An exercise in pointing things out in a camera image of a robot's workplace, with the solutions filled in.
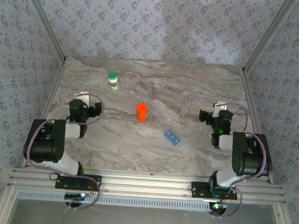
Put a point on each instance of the white pill bottle green cap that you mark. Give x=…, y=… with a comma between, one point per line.
x=113, y=82

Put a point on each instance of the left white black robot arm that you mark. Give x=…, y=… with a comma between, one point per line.
x=44, y=145

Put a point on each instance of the aluminium frame post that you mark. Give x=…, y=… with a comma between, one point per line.
x=268, y=35
x=45, y=20

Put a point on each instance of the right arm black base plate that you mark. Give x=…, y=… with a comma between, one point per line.
x=198, y=189

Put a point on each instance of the aluminium table side rail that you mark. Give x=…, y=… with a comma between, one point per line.
x=55, y=85
x=250, y=98

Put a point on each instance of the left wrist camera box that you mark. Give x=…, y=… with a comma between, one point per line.
x=83, y=97

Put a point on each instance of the orange pill bottle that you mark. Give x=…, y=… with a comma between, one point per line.
x=141, y=114

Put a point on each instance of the small controller board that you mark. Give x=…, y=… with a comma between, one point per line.
x=218, y=206
x=75, y=196

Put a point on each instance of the aluminium mounting rail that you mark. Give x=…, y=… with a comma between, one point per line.
x=147, y=183

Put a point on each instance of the grey metal lower shelf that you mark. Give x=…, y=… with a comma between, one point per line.
x=144, y=222

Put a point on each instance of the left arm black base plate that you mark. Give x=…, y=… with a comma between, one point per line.
x=93, y=182

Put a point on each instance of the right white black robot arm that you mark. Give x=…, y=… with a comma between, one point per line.
x=254, y=160

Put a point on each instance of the blue weekly pill organizer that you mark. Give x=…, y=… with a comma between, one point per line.
x=173, y=138

